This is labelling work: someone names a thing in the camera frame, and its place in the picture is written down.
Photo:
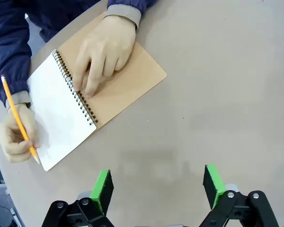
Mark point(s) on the person's right hand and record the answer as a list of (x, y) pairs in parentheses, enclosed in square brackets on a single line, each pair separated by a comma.
[(11, 137)]

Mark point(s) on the yellow pencil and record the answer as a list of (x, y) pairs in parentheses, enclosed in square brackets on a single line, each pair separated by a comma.
[(14, 108)]

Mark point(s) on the person's left hand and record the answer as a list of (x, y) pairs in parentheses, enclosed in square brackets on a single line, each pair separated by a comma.
[(106, 47)]

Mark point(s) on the person in dark jacket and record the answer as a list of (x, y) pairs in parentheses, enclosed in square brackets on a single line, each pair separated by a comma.
[(56, 19)]

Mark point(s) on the person's right forearm navy sleeve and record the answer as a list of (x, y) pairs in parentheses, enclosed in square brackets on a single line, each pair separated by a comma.
[(9, 59)]

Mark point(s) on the person's left forearm navy sleeve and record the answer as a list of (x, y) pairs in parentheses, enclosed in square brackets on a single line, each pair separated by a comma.
[(125, 13)]

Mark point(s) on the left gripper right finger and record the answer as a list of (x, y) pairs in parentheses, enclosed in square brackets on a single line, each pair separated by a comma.
[(213, 186)]

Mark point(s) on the spiral notebook brown cover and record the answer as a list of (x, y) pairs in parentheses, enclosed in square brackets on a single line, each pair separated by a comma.
[(61, 113)]

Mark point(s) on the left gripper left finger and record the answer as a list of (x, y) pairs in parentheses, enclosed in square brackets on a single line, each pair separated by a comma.
[(101, 189)]

